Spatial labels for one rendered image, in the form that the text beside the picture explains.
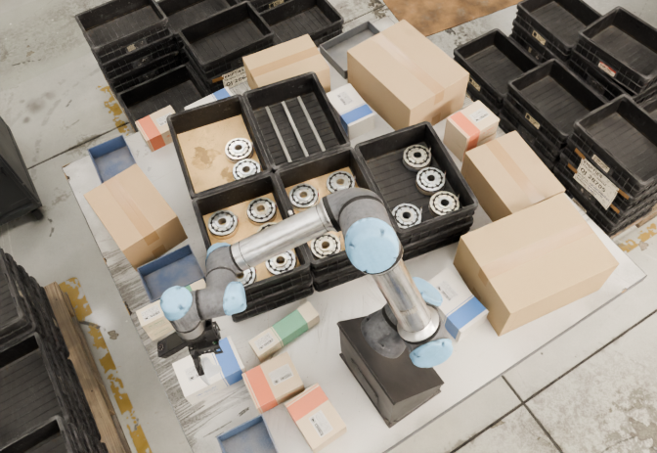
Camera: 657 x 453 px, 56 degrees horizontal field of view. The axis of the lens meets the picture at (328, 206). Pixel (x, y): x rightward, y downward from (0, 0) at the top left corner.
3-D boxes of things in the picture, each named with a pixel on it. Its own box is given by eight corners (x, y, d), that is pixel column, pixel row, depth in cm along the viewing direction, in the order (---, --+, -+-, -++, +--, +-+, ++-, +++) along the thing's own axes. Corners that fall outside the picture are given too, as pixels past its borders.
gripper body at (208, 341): (224, 354, 164) (212, 336, 154) (192, 363, 163) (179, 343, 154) (221, 329, 168) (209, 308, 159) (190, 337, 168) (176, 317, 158)
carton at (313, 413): (346, 431, 190) (346, 426, 184) (314, 454, 187) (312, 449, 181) (319, 388, 198) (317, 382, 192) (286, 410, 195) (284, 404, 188)
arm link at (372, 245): (445, 322, 177) (375, 186, 144) (461, 363, 165) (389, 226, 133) (407, 338, 178) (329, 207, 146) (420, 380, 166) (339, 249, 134)
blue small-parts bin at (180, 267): (194, 252, 226) (189, 243, 221) (208, 285, 219) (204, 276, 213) (142, 276, 222) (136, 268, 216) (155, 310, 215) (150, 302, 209)
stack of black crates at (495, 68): (538, 103, 329) (548, 72, 309) (493, 127, 321) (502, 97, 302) (489, 59, 348) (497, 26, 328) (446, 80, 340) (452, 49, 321)
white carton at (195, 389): (235, 344, 207) (230, 335, 199) (248, 376, 201) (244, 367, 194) (179, 372, 203) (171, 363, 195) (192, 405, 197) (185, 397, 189)
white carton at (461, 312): (484, 322, 207) (489, 311, 200) (458, 342, 204) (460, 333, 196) (444, 279, 216) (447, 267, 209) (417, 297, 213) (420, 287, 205)
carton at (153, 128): (174, 116, 262) (170, 105, 256) (187, 135, 256) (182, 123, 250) (140, 133, 258) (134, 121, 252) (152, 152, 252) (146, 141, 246)
